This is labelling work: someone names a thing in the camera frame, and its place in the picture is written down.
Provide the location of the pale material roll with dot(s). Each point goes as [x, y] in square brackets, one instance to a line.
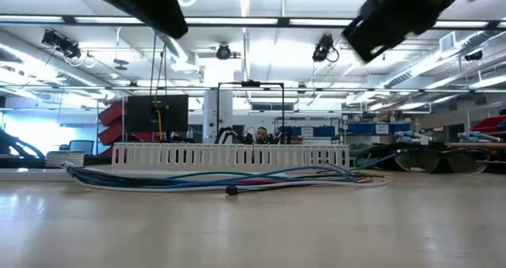
[411, 137]
[474, 136]

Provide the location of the ceiling pendant fixture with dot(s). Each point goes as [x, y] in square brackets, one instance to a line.
[120, 64]

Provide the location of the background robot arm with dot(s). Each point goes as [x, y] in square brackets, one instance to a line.
[229, 135]
[282, 134]

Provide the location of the white label wrap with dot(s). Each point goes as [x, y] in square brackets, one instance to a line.
[68, 165]

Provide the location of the black ceiling camera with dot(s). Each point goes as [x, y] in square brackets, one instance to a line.
[473, 55]
[59, 42]
[223, 51]
[322, 48]

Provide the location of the blue bin shelf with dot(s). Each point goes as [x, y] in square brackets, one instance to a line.
[363, 128]

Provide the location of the grey monitor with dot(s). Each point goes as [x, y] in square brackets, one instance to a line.
[81, 146]

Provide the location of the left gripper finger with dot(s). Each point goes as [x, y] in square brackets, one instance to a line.
[150, 3]

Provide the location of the brown wooden bench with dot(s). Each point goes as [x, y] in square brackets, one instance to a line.
[474, 145]

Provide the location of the overhead light bar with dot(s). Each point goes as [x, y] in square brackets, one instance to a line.
[229, 21]

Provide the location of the white pillar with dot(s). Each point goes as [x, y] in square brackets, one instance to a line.
[225, 114]

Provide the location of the black monitor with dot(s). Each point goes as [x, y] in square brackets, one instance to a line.
[138, 114]

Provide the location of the person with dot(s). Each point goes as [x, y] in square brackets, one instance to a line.
[261, 134]

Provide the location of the white vent grille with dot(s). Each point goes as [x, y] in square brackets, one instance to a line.
[448, 42]

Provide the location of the black station frame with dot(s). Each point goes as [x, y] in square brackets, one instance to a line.
[251, 84]

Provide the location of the silver ventilation duct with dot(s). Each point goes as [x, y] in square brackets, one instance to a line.
[178, 50]
[427, 64]

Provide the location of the dark safety glasses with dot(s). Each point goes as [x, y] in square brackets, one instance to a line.
[439, 161]

